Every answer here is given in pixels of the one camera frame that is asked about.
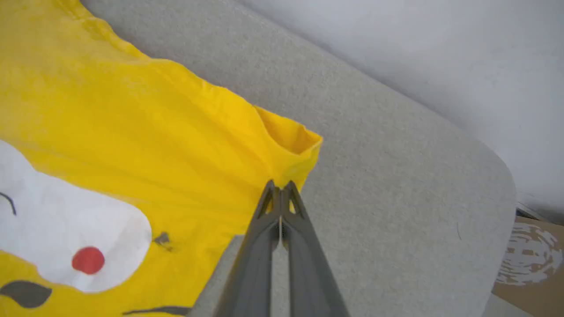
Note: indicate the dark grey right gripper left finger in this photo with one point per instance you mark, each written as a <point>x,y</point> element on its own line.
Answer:
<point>251,277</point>

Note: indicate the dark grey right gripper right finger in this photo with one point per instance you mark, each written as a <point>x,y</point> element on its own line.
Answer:
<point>310,277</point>

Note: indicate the yellow cartoon print t-shirt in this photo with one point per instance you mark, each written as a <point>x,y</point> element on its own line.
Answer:
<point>132,132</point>

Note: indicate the light grey fabric sofa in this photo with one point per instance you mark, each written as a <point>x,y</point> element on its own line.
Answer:
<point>396,198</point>

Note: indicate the brown printed cardboard box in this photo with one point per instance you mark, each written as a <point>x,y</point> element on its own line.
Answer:
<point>533,264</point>

